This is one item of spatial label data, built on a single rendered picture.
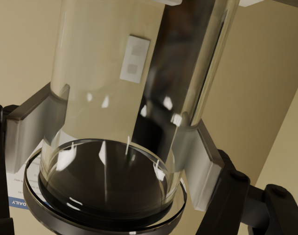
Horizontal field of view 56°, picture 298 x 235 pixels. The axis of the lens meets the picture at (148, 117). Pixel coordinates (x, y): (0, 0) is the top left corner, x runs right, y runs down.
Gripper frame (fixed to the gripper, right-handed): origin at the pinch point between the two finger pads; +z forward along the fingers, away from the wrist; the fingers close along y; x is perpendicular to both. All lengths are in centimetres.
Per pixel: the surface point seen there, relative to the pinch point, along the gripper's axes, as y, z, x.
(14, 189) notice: -27, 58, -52
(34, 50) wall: -25, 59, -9
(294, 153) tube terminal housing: 25.9, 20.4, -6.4
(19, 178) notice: -26, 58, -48
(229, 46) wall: 23, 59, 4
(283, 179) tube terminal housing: 25.9, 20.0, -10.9
